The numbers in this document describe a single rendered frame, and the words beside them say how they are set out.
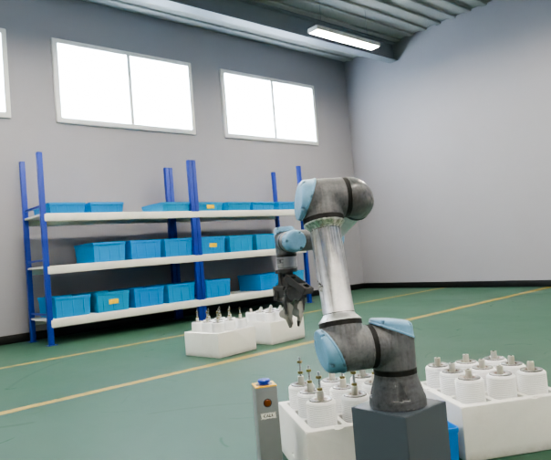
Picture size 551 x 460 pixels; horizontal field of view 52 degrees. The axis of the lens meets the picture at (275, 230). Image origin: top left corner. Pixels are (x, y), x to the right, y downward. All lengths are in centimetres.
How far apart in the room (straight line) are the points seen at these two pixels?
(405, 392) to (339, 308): 27
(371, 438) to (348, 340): 27
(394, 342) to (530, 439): 79
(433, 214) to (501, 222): 110
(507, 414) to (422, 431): 60
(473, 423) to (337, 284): 77
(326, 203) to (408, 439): 64
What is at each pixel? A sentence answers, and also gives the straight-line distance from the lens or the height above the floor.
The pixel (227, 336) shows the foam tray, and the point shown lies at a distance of 429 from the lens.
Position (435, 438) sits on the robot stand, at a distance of 162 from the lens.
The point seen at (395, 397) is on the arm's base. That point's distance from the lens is 156.
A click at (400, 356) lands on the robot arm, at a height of 44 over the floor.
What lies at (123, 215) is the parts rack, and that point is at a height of 128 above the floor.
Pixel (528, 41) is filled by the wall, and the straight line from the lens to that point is 865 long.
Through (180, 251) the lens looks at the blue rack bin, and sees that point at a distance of 681.
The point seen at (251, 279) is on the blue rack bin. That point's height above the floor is 41.
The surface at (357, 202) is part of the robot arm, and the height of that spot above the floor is 85.
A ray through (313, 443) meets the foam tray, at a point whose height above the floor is 14.
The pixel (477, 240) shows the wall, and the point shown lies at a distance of 872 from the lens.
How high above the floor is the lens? 73
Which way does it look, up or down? 2 degrees up
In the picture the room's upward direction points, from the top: 5 degrees counter-clockwise
